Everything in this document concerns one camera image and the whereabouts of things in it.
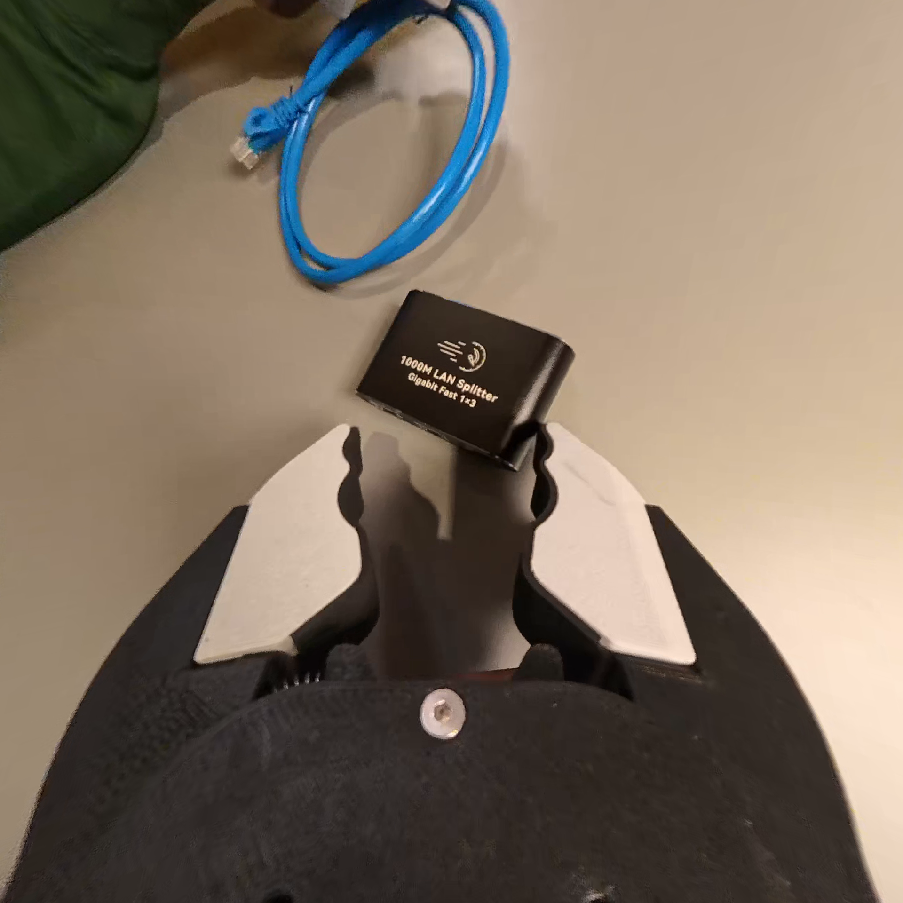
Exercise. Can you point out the person's left forearm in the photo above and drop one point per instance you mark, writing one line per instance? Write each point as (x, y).
(63, 106)

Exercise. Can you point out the black ethernet port splitter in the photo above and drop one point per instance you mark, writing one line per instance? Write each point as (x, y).
(458, 374)

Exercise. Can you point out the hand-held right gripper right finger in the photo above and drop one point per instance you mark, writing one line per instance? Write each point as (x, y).
(607, 564)

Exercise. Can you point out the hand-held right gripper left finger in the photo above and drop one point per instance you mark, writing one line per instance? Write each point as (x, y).
(282, 564)

